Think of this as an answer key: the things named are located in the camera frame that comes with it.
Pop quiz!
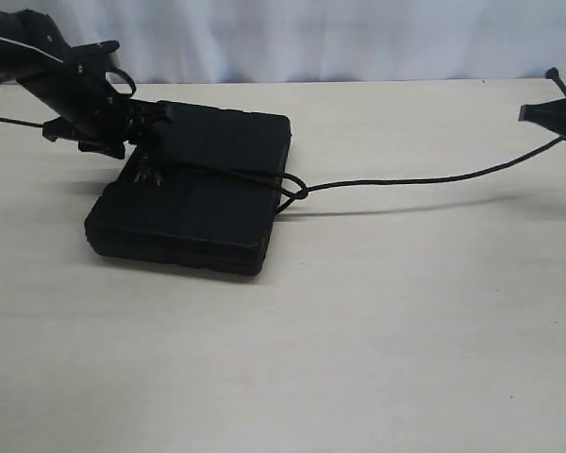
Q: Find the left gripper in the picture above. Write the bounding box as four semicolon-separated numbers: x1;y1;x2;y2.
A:
17;63;173;159

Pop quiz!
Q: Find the black plastic case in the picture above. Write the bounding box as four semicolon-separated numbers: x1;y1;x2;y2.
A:
84;101;291;276

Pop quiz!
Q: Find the black cord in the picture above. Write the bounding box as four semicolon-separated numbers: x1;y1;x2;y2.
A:
131;67;566;213

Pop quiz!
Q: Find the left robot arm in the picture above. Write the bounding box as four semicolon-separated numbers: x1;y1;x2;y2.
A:
0;9;173;159

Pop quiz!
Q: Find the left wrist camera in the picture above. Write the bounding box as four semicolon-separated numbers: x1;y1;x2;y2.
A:
72;41;120;74

